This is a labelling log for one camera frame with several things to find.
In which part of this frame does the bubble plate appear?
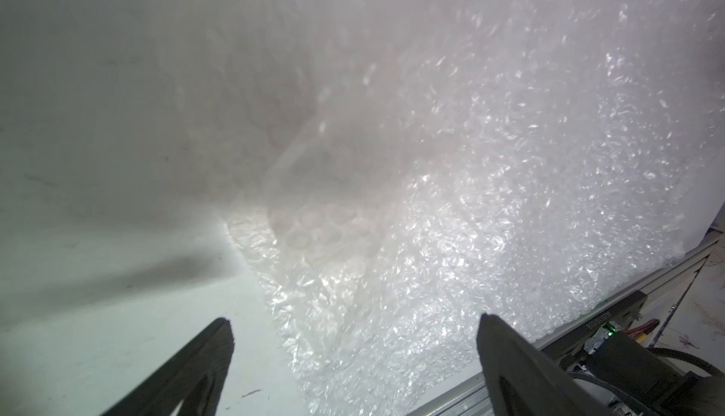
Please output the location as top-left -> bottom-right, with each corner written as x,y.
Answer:
230,0 -> 724,415

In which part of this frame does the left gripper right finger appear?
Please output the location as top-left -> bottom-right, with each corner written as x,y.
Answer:
477,314 -> 609,416

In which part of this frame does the aluminium front rail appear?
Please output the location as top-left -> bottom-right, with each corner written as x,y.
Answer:
411,227 -> 724,415

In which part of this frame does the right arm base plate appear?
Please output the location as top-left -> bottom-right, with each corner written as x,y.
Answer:
542,291 -> 648,361

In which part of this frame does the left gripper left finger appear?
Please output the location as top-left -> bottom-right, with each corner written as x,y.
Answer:
105,318 -> 234,416

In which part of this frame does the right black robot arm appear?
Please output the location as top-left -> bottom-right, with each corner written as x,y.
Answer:
585,332 -> 724,415

